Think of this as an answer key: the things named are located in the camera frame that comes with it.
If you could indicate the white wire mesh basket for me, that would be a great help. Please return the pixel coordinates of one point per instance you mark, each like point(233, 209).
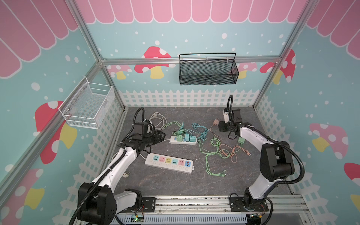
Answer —
point(87, 105)

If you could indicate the large white colourful power strip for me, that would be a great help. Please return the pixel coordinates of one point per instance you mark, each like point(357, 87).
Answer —
point(170, 163)

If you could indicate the green plug adapter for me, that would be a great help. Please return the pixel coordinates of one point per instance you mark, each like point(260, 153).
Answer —
point(179, 138)
point(241, 140)

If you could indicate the grey slotted cable duct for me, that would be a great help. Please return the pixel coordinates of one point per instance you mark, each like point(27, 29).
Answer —
point(183, 219)

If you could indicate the pink plug adapter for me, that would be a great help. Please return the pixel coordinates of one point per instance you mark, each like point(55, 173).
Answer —
point(216, 122)

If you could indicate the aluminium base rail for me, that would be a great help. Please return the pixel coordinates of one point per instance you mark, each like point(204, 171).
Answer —
point(221, 204)

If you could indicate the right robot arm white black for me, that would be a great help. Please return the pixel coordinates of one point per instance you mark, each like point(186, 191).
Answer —
point(279, 164)

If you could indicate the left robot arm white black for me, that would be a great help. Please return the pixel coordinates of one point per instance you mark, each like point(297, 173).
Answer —
point(97, 203)

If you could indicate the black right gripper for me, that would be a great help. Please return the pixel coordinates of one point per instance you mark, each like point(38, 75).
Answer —
point(222, 126)

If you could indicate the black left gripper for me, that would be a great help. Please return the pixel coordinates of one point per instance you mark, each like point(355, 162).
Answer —
point(158, 137)

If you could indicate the small white blue power strip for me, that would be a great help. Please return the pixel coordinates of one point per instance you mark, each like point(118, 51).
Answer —
point(173, 141)

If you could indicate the black wire mesh basket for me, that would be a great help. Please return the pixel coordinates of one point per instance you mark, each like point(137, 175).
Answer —
point(208, 69)

